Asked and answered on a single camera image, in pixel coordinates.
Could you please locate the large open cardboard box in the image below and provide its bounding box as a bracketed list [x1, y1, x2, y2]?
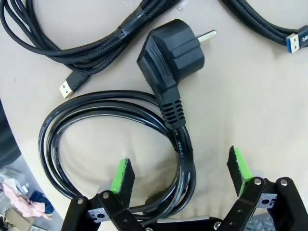
[4, 206, 34, 231]

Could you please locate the black braided USB cable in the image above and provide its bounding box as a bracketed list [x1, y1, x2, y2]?
[0, 0, 181, 99]
[220, 0, 308, 53]

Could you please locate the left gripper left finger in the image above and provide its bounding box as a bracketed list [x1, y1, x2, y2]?
[61, 157, 147, 231]

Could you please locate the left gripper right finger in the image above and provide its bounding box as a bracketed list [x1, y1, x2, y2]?
[222, 145, 308, 231]

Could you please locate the pink checkered cloth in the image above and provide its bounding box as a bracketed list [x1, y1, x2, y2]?
[2, 178, 46, 218]

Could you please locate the dark blue cloth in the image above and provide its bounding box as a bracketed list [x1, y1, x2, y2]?
[30, 190, 55, 215]

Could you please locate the blue-grey perforated plastic basket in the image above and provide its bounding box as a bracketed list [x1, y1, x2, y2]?
[245, 211, 275, 231]

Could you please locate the black power cable with plug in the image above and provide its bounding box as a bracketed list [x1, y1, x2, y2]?
[38, 18, 218, 212]

